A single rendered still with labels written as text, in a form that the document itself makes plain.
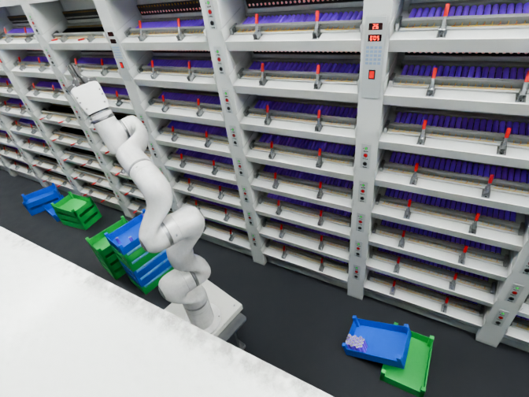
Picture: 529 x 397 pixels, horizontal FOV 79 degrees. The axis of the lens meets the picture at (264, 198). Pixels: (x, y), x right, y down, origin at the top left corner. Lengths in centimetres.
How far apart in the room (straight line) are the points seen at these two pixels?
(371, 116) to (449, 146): 32
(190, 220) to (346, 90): 80
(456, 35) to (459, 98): 20
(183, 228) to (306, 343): 115
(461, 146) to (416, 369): 115
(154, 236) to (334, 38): 96
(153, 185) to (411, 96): 96
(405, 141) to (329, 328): 116
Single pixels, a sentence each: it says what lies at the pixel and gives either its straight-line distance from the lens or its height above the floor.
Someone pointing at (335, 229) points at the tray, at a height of 52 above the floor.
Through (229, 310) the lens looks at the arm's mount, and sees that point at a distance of 179.
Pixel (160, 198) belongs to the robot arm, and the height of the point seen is 121.
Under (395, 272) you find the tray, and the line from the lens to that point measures 192.
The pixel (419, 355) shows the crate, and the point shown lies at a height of 0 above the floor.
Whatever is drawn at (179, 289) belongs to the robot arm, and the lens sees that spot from 144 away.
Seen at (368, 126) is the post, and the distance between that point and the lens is 143.
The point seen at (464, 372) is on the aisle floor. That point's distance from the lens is 208.
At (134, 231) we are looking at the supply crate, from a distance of 235.
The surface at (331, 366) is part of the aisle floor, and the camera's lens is 196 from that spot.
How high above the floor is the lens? 177
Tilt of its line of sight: 37 degrees down
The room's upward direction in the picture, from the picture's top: 9 degrees counter-clockwise
